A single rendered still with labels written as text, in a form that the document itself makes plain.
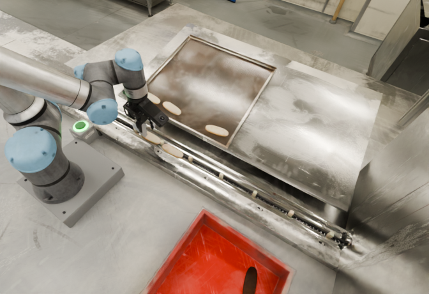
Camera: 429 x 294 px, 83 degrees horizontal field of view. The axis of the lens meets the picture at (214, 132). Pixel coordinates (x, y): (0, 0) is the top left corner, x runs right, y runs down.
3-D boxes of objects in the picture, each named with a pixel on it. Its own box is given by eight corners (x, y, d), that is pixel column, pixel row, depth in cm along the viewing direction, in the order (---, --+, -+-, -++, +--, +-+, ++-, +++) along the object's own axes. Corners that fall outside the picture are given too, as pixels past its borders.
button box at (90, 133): (76, 144, 104) (66, 128, 96) (90, 132, 109) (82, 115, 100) (90, 153, 102) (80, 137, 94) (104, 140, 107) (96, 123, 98)
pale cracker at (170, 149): (159, 148, 98) (159, 147, 98) (165, 142, 101) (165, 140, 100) (179, 160, 96) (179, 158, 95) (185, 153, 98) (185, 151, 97)
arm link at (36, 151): (24, 190, 70) (-5, 166, 60) (27, 154, 78) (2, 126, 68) (69, 178, 74) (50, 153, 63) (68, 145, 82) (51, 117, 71)
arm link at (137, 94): (150, 80, 81) (134, 94, 77) (152, 91, 85) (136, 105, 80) (133, 73, 83) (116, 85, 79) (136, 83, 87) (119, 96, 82)
